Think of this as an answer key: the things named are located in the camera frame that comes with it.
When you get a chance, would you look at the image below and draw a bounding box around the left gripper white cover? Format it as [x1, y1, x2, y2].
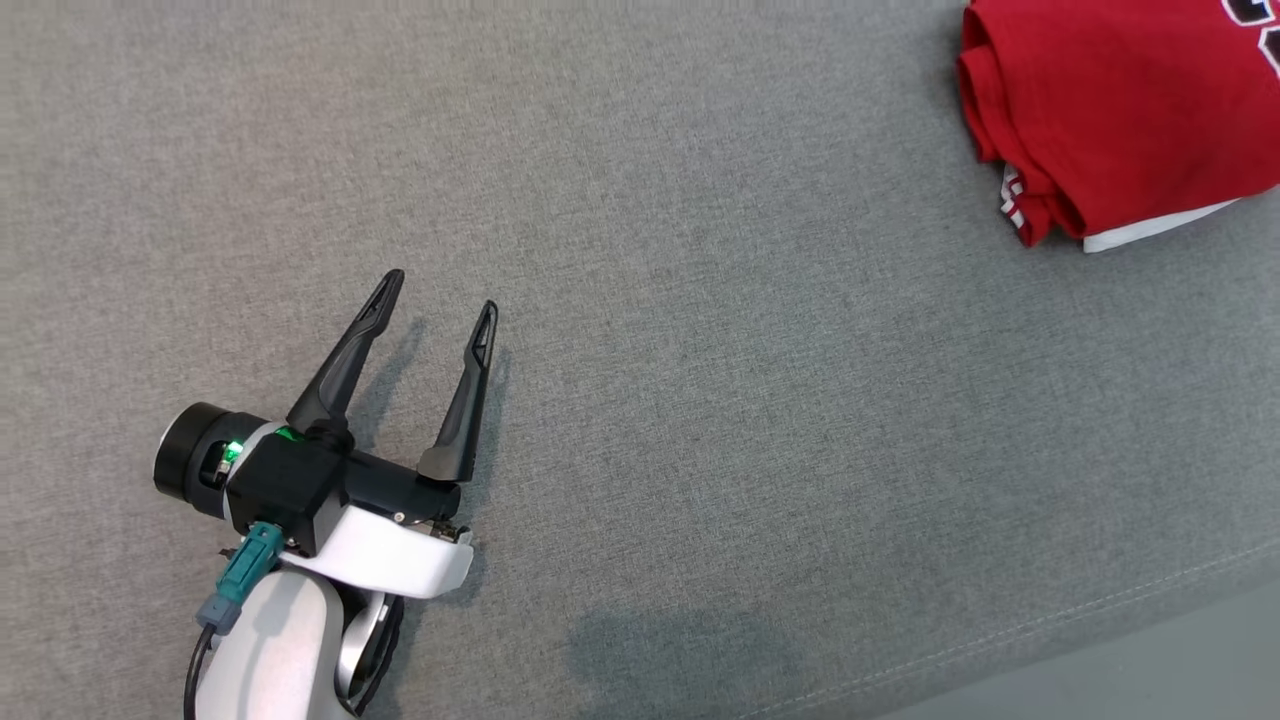
[153, 268, 500, 602]

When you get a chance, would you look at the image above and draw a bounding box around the red and white jersey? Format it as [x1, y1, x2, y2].
[957, 0, 1280, 254]

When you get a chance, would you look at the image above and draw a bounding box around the left camera cable teal plug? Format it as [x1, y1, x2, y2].
[183, 522, 285, 720]

